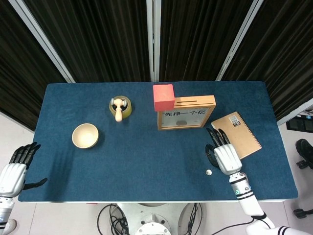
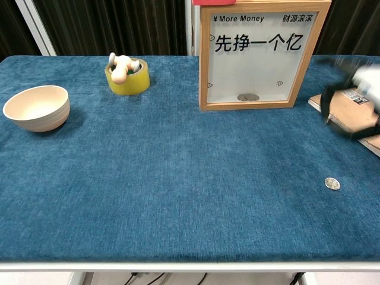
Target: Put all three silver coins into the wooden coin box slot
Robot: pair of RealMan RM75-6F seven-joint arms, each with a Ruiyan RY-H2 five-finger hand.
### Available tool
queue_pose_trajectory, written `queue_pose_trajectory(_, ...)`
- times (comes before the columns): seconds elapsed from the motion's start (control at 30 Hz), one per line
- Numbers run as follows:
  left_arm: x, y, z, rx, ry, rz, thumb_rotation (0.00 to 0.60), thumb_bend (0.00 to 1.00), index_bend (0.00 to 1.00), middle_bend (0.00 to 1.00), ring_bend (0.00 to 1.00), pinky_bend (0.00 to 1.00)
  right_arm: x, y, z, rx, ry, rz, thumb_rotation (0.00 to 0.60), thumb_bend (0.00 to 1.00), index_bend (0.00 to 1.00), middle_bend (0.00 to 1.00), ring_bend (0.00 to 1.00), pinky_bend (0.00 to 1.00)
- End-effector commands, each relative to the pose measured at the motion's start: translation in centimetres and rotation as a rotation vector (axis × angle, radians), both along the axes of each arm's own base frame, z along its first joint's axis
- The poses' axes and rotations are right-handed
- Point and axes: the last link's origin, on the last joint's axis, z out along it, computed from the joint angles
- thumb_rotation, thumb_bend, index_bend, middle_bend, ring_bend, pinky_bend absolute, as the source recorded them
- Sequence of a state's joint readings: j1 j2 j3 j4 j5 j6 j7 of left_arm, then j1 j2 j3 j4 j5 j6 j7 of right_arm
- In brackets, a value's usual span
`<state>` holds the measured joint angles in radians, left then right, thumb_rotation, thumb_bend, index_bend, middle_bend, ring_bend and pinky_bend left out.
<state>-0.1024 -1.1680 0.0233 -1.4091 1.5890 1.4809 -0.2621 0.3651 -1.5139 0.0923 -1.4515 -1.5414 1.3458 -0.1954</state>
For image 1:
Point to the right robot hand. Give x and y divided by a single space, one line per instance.
227 157

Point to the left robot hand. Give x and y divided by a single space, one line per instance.
12 176

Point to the silver coin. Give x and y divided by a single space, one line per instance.
208 172

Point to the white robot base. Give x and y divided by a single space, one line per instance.
152 220

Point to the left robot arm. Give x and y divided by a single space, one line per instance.
5 210

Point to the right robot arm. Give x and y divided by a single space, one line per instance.
247 200

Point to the brown spiral notebook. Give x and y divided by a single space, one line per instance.
242 137

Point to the white shoe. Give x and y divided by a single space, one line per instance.
11 225

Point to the black chair caster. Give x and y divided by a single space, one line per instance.
302 164
299 213

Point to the dark electronics box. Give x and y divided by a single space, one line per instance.
298 124

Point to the blue fabric tablecloth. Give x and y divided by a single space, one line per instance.
146 159

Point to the cream bowl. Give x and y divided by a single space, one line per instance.
85 135

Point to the red cube block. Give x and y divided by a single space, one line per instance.
163 98

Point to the dark pleated curtain panel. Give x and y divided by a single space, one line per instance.
97 36
14 73
281 49
195 36

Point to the yellow tape roll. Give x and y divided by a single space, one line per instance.
128 111

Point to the wooden frame money box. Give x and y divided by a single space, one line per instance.
195 101

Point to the white partition post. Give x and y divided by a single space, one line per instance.
43 41
291 118
153 36
238 41

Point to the white table frame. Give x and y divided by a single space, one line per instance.
122 202

